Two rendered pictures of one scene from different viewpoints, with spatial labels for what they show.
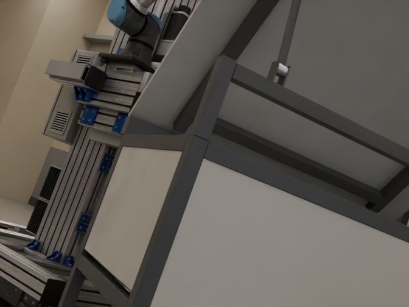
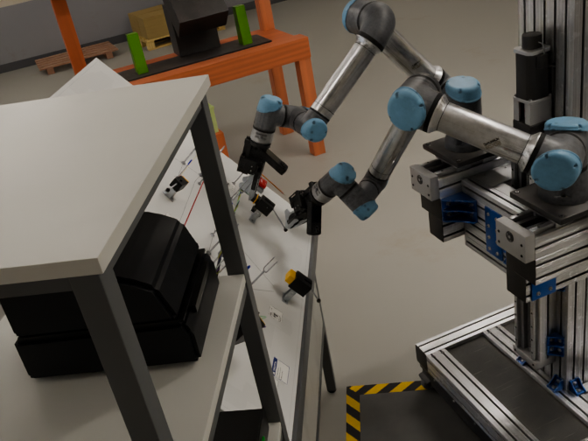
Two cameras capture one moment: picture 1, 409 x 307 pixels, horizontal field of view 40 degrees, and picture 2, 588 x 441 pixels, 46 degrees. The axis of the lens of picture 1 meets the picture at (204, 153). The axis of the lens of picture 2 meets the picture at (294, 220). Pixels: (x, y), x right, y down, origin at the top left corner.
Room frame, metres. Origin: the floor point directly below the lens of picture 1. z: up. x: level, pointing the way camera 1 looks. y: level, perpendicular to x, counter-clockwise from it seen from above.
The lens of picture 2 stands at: (3.08, -1.79, 2.17)
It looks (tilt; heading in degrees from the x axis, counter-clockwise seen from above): 28 degrees down; 122
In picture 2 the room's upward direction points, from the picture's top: 11 degrees counter-clockwise
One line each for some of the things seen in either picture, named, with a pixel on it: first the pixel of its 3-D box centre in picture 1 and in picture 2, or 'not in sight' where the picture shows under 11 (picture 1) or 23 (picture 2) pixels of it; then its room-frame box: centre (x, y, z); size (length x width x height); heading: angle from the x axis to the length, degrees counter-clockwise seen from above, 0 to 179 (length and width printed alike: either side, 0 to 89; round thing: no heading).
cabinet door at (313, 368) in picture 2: not in sight; (311, 325); (1.95, -0.02, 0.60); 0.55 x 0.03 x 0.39; 113
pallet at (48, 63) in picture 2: not in sight; (76, 58); (-4.68, 5.46, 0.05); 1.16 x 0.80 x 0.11; 49
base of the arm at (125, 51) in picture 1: (137, 54); (465, 130); (2.45, 0.42, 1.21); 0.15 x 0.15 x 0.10
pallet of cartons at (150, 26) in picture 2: not in sight; (175, 21); (-3.62, 6.59, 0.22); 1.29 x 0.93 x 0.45; 49
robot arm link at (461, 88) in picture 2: (145, 29); (462, 98); (2.44, 0.43, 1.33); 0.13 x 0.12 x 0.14; 140
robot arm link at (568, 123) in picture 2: not in sight; (565, 142); (2.82, 0.09, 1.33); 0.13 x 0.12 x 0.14; 90
